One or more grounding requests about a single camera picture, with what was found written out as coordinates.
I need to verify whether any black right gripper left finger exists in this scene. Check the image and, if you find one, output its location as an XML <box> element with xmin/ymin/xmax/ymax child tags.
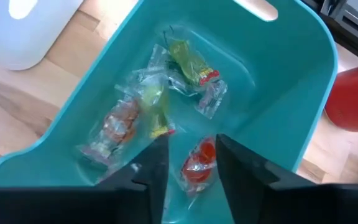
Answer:
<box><xmin>0</xmin><ymin>134</ymin><xmax>170</xmax><ymax>224</ymax></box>

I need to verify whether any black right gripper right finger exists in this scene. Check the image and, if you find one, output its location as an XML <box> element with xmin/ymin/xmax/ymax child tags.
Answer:
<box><xmin>216</xmin><ymin>133</ymin><xmax>358</xmax><ymax>224</ymax></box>

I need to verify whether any orange gummy rings packet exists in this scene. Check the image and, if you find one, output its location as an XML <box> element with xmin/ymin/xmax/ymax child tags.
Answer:
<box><xmin>78</xmin><ymin>95</ymin><xmax>142</xmax><ymax>170</ymax></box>

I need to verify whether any red gummy rings packet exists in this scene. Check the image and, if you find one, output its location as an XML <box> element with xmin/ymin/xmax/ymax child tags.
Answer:
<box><xmin>178</xmin><ymin>136</ymin><xmax>219</xmax><ymax>197</ymax></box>

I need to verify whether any green gummy rings packet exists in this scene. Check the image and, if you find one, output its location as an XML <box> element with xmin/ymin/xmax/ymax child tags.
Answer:
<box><xmin>135</xmin><ymin>70</ymin><xmax>177</xmax><ymax>140</ymax></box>

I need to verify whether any teal gummy rings packet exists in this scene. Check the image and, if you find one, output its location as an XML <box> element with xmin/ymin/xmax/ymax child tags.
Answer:
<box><xmin>194</xmin><ymin>79</ymin><xmax>229</xmax><ymax>121</ymax></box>

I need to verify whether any green gummy packet red label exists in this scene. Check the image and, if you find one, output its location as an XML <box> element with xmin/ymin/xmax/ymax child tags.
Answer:
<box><xmin>147</xmin><ymin>37</ymin><xmax>223</xmax><ymax>96</ymax></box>

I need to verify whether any teal plastic bin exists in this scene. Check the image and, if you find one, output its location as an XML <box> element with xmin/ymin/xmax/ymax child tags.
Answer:
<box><xmin>0</xmin><ymin>0</ymin><xmax>339</xmax><ymax>224</ymax></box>

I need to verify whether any red soda can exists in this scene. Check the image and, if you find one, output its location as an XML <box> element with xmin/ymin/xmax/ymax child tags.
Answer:
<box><xmin>324</xmin><ymin>61</ymin><xmax>358</xmax><ymax>132</ymax></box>

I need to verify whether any white plastic bin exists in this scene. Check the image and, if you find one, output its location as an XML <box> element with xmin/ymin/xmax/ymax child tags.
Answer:
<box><xmin>0</xmin><ymin>0</ymin><xmax>86</xmax><ymax>71</ymax></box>

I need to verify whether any black aluminium table frame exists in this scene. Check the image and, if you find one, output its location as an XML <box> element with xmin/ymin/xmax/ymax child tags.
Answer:
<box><xmin>301</xmin><ymin>0</ymin><xmax>358</xmax><ymax>63</ymax></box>

